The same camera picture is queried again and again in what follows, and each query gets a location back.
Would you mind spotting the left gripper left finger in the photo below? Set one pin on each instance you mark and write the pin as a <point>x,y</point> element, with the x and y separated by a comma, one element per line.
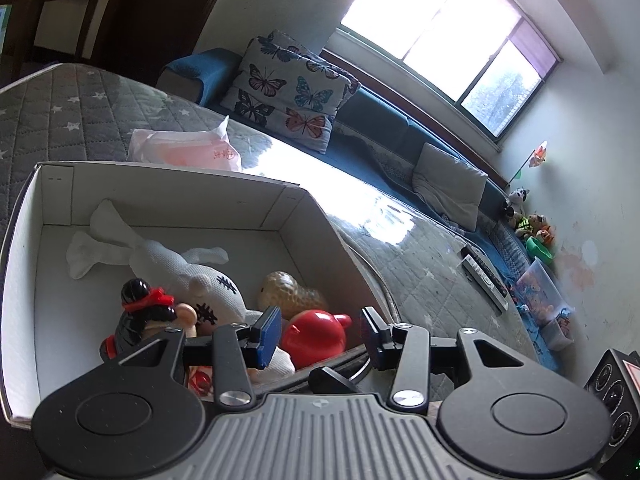
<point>237,348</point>

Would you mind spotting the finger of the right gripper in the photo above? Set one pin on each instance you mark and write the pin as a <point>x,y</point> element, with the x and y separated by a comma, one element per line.
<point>327,380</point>

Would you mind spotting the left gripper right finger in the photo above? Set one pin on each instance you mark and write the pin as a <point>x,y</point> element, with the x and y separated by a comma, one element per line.
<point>406,350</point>

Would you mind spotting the red round toy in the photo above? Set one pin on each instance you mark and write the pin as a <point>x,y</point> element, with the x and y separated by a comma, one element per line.
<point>313,336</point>

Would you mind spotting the white plush rabbit toy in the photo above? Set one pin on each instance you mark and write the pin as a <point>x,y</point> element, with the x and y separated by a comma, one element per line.
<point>111,242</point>

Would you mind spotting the tan peanut toy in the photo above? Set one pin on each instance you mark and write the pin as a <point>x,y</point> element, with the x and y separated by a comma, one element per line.
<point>280,289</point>

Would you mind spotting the cartoon girl doll figure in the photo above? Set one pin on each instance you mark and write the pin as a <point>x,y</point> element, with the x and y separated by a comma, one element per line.
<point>148,310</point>

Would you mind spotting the grey quilted table mat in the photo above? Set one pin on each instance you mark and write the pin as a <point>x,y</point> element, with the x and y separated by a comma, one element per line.
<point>64,132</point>

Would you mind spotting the small clear container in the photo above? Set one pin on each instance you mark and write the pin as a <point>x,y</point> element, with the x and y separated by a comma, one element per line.
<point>557,333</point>

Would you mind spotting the grey remote control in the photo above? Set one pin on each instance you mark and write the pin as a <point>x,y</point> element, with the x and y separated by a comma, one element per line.
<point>490,289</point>

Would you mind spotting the black remote control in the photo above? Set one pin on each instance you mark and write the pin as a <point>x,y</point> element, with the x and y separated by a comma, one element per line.
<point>487,269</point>

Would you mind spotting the clear plastic toy bin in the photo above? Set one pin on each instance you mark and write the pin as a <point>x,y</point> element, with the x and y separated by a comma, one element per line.
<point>536,288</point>

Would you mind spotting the green toy basin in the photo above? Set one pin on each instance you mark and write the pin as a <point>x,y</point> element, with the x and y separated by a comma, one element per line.
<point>537,249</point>

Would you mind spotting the grey cushion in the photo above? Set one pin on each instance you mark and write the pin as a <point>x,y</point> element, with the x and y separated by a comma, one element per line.
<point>450,185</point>

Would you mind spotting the stuffed animals pile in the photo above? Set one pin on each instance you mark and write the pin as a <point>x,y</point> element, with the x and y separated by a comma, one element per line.
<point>526,226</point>

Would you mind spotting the pink plastic bag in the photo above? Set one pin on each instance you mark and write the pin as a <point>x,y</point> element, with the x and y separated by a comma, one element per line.
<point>209,149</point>

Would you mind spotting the grey cardboard box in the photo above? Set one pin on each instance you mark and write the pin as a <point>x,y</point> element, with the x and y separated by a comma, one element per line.
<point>79,230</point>

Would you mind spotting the blue sofa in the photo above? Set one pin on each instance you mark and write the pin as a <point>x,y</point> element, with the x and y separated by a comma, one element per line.
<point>371,139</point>

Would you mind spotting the paper pinwheel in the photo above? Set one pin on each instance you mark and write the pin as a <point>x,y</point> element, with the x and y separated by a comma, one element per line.
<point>536,158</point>

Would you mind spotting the butterfly print pillow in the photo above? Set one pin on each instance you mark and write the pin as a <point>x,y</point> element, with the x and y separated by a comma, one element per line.
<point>283,88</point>

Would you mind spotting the window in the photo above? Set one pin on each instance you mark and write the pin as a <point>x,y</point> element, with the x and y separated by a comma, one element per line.
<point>481,60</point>

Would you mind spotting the dark wooden door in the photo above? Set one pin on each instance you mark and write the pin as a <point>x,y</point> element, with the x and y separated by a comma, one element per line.
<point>137,38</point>

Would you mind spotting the dark wooden cabinet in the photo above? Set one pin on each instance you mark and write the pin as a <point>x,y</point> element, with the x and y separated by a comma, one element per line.
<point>35,29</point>

